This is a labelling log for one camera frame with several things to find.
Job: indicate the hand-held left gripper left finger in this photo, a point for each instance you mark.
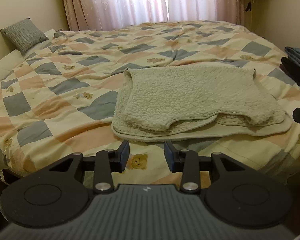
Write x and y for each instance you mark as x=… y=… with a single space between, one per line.
x=125 y=156

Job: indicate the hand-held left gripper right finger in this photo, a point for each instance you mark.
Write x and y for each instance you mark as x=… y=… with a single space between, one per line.
x=169 y=156

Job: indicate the cream fleece garment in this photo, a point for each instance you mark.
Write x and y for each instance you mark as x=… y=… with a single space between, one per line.
x=190 y=97

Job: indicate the black folded garment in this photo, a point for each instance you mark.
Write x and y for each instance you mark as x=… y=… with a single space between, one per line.
x=295 y=75

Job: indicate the checked bear print quilt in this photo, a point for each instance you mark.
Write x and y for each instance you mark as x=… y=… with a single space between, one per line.
x=90 y=62

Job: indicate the long white bolster pillow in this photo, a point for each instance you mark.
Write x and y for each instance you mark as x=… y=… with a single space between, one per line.
x=2 y=63

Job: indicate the sheer white curtain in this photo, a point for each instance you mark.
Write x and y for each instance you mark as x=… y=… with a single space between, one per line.
x=160 y=0

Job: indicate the grey striped cushion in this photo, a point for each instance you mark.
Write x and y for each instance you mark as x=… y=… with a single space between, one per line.
x=23 y=35

